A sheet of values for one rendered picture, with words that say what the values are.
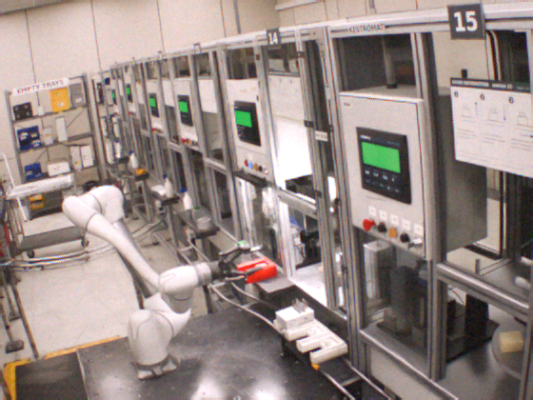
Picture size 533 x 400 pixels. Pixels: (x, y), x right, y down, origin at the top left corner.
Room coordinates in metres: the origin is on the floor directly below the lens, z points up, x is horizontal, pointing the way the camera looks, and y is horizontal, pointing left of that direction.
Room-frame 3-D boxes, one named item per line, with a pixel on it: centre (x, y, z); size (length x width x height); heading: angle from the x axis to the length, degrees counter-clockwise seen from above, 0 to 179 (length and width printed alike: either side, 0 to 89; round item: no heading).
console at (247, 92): (2.70, -0.06, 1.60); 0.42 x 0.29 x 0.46; 22
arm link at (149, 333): (2.16, 0.60, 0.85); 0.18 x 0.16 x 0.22; 154
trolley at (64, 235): (5.77, 2.47, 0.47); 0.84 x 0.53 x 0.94; 106
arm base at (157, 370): (2.14, 0.60, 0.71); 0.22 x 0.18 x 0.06; 22
